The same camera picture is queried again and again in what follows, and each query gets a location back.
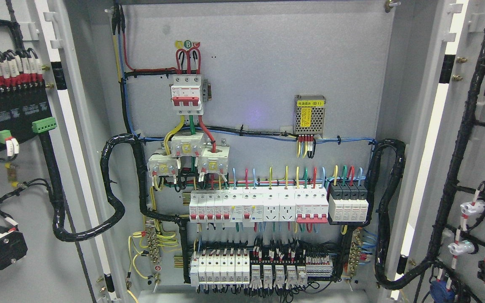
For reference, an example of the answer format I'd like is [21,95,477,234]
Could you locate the grey cabinet door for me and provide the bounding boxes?
[409,0,485,303]
[0,0,119,303]

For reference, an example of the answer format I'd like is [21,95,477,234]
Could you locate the grey cabinet body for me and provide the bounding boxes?
[48,0,452,279]

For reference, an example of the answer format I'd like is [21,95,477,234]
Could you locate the white current transformers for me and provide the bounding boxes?
[147,132,230,177]

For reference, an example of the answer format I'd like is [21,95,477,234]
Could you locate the row of small breakers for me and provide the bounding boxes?
[189,189,264,227]

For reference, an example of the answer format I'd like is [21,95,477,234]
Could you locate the white socket modules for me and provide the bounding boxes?
[263,187,296,222]

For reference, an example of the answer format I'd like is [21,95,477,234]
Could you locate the metal mesh power supply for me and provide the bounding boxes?
[293,95,326,136]

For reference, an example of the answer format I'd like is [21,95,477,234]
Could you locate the red main circuit breaker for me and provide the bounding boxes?
[170,74,205,115]

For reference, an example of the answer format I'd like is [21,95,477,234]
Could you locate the red four-pole circuit breaker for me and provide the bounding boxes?
[295,188,329,223]

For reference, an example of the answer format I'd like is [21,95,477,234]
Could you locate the black white surge protector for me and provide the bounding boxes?
[328,184,369,226]

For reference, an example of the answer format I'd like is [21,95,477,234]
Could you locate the lower white breaker row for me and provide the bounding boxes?
[190,248,251,287]

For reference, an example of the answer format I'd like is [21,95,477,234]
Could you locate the relay terminal row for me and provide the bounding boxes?
[248,239,334,294]

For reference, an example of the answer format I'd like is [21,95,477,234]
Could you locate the black digital power meter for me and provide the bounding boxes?
[0,85,52,144]

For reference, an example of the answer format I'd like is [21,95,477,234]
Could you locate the right black cable loom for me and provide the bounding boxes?
[367,139,407,290]

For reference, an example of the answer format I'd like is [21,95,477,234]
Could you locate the black cable loom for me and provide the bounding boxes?
[38,133,148,243]
[367,139,407,290]

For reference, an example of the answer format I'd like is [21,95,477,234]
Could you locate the left black cable loom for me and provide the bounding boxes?
[38,133,148,243]

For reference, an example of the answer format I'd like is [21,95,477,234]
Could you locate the yellow terminal post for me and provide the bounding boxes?
[5,162,27,189]

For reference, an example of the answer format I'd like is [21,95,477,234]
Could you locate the white rotary selector switch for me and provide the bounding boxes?
[0,226,28,270]

